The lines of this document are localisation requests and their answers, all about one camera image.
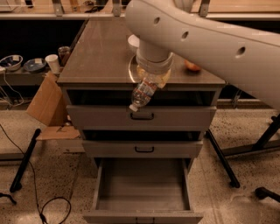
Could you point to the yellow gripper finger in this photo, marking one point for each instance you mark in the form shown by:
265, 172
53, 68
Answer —
163, 78
142, 74

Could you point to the brown cardboard box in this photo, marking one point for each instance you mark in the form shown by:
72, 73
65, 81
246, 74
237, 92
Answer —
48, 106

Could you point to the black stand leg right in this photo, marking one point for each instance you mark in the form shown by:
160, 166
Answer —
233, 179

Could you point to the black caster foot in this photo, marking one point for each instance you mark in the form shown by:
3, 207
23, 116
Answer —
261, 193

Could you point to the bottom grey drawer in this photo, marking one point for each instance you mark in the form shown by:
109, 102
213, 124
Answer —
142, 191

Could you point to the middle grey drawer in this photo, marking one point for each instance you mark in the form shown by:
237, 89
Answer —
142, 149

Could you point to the blue bowl on shelf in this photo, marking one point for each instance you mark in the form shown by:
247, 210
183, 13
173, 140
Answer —
35, 65

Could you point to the white paper cup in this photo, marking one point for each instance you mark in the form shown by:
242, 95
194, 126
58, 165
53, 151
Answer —
53, 62

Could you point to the white bowl on shelf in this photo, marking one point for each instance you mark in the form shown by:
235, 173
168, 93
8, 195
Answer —
12, 62

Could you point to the top grey drawer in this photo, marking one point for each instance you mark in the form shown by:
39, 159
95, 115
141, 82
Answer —
171, 118

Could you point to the red apple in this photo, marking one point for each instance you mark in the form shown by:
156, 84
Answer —
192, 67

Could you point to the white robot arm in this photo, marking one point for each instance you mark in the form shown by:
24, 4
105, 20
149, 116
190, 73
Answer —
246, 58

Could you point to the grey drawer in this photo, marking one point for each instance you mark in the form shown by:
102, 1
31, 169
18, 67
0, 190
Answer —
142, 191
142, 149
171, 118

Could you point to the black tripod frame right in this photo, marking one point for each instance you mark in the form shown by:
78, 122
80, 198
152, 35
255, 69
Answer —
263, 143

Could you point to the black stand leg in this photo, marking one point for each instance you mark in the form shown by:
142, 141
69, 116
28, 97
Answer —
16, 185
233, 179

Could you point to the clear plastic water bottle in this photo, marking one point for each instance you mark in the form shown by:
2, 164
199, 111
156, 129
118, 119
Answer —
142, 93

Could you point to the glass jar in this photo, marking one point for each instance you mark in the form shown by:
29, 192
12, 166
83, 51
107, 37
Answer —
64, 53

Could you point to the grey drawer cabinet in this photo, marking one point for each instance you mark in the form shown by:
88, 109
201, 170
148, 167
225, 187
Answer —
102, 71

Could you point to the black stand leg left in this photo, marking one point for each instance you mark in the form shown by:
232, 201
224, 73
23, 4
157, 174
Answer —
16, 185

